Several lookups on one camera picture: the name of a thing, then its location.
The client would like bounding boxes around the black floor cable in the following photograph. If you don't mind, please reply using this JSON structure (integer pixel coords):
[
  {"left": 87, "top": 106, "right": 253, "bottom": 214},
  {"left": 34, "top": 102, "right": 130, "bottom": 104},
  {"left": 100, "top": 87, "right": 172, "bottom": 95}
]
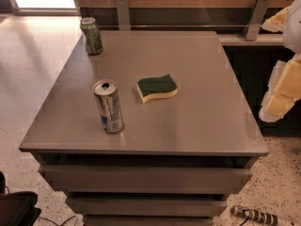
[{"left": 38, "top": 215, "right": 79, "bottom": 226}]

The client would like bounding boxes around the green soda can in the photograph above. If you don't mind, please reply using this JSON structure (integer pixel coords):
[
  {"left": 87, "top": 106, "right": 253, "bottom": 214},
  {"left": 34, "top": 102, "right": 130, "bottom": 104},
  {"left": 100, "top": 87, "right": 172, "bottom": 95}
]
[{"left": 80, "top": 17, "right": 103, "bottom": 56}]

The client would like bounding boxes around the dark object bottom left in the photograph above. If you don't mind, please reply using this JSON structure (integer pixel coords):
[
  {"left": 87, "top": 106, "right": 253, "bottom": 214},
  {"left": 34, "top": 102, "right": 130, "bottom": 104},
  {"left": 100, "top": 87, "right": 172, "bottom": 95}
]
[{"left": 0, "top": 171, "right": 41, "bottom": 226}]

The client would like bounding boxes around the right metal wall bracket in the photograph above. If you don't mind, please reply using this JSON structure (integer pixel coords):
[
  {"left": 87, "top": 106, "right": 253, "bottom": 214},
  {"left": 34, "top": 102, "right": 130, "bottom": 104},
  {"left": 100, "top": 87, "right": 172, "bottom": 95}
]
[{"left": 243, "top": 0, "right": 271, "bottom": 41}]

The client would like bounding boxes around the silver blue redbull can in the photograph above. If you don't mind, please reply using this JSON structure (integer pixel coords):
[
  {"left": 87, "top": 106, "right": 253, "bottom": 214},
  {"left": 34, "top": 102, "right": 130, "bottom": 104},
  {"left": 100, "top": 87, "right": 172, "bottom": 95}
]
[{"left": 92, "top": 79, "right": 123, "bottom": 133}]

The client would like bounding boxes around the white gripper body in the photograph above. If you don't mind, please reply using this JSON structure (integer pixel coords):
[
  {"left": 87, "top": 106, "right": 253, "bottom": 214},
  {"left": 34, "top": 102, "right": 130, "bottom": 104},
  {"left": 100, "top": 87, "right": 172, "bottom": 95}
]
[{"left": 283, "top": 0, "right": 301, "bottom": 54}]

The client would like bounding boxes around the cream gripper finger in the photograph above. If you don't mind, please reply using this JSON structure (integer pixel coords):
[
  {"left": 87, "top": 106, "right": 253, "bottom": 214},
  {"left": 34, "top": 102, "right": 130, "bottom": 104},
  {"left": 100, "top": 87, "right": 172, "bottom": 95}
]
[
  {"left": 259, "top": 54, "right": 301, "bottom": 122},
  {"left": 261, "top": 7, "right": 291, "bottom": 32}
]

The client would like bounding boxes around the grey drawer cabinet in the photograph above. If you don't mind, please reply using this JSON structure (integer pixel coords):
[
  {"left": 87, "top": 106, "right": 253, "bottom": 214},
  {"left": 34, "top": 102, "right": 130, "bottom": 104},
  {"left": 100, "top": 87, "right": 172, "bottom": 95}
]
[{"left": 21, "top": 31, "right": 268, "bottom": 226}]

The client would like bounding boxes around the striped cylinder on floor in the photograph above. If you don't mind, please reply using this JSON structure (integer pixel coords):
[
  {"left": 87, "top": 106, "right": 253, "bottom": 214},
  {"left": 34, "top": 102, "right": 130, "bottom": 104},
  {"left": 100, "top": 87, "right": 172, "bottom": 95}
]
[{"left": 230, "top": 205, "right": 278, "bottom": 226}]

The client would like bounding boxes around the green yellow sponge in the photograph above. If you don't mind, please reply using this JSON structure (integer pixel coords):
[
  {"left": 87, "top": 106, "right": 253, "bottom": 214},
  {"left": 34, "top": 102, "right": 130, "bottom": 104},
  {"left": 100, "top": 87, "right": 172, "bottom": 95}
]
[{"left": 136, "top": 74, "right": 178, "bottom": 104}]

